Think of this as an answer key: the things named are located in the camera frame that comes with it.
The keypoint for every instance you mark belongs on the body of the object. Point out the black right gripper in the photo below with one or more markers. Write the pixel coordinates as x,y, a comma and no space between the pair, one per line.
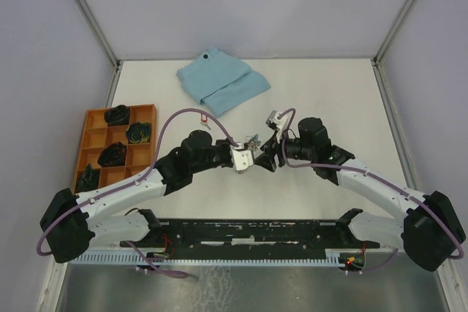
270,148

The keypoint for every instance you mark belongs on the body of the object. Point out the light blue cloth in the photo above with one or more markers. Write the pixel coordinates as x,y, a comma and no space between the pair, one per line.
220,82

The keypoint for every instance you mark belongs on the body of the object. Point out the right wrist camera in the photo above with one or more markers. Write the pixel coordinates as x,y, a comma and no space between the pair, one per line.
279,122

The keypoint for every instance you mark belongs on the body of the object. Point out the red tag key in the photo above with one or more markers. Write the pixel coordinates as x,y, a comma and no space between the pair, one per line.
204,121

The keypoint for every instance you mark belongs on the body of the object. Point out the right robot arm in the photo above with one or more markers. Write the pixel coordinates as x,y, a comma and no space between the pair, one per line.
424,226

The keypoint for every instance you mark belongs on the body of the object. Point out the orange compartment tray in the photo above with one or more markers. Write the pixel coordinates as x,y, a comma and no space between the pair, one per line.
116,144

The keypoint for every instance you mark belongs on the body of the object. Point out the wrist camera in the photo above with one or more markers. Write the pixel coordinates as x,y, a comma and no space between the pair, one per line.
279,122
242,159

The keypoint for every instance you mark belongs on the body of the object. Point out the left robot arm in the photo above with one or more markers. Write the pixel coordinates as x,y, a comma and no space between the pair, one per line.
74,223

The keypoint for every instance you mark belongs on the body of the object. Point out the metal key organizer blue handle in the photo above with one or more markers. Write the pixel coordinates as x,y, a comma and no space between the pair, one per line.
252,143

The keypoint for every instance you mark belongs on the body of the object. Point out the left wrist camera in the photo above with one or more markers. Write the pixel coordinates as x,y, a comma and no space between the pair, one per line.
242,159

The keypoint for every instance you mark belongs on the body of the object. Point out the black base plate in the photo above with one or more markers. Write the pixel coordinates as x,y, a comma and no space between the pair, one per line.
229,239

